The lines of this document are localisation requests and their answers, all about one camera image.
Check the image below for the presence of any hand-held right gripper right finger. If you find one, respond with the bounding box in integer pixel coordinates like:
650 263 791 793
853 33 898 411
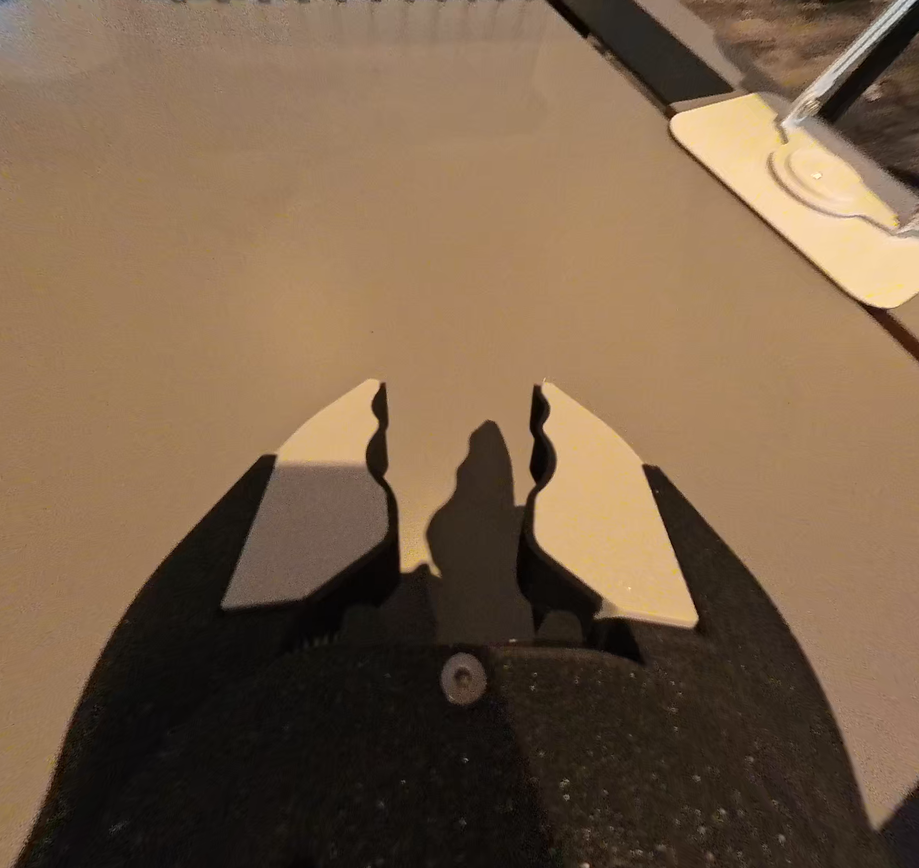
517 380 700 628

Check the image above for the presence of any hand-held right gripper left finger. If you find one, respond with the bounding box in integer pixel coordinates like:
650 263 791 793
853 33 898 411
220 378 402 612

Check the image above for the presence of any black pad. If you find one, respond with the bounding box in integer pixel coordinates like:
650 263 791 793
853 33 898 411
553 0 733 104

